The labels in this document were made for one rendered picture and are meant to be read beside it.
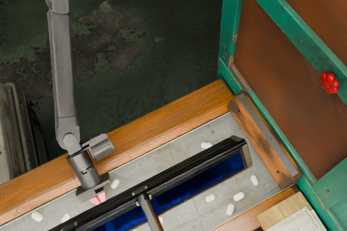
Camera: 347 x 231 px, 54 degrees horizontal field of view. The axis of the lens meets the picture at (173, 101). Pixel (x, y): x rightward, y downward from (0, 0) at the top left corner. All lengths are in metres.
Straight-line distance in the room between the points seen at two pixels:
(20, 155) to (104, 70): 0.80
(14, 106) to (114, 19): 0.97
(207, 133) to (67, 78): 0.48
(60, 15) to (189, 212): 0.66
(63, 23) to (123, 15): 1.50
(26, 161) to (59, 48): 0.85
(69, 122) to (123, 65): 1.27
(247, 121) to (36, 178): 0.67
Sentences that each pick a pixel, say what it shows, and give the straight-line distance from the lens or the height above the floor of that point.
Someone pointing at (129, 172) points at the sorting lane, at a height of 0.74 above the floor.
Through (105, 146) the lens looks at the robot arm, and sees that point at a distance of 0.99.
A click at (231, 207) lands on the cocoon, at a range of 1.04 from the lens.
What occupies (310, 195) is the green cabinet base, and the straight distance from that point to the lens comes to 1.04.
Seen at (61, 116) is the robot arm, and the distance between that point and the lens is 0.95.
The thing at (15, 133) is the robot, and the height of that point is 0.36.
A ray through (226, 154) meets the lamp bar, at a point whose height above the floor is 1.11.
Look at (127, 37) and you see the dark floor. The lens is 2.31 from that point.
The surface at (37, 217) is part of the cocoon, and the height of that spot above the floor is 0.76.
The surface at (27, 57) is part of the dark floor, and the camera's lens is 2.45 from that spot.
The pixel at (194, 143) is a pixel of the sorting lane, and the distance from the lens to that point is 1.11.
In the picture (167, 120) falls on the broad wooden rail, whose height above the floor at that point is 0.76.
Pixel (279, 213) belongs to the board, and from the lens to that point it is 1.04.
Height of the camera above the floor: 1.78
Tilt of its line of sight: 63 degrees down
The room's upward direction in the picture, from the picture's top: 9 degrees counter-clockwise
